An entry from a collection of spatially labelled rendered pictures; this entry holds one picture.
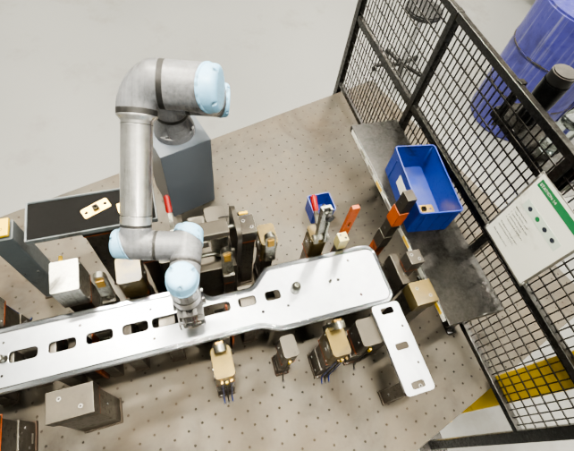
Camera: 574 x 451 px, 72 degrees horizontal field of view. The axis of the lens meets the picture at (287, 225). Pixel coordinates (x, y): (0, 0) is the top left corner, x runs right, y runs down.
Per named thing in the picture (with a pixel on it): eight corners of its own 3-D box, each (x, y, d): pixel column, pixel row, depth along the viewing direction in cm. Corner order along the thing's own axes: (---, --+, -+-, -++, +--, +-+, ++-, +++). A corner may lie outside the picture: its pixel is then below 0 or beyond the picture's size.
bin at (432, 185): (406, 233, 146) (420, 214, 135) (384, 167, 161) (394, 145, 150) (447, 229, 149) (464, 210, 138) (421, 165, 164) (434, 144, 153)
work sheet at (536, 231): (519, 286, 127) (595, 240, 101) (483, 226, 137) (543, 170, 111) (524, 285, 127) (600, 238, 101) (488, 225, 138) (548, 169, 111)
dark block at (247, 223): (240, 284, 164) (242, 234, 128) (236, 268, 167) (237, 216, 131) (252, 281, 165) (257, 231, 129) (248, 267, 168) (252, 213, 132)
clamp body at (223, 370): (219, 406, 140) (215, 391, 110) (213, 372, 145) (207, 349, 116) (238, 401, 142) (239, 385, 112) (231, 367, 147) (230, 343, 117)
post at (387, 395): (382, 405, 146) (412, 394, 121) (376, 391, 148) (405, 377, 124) (394, 401, 147) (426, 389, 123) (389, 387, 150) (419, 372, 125)
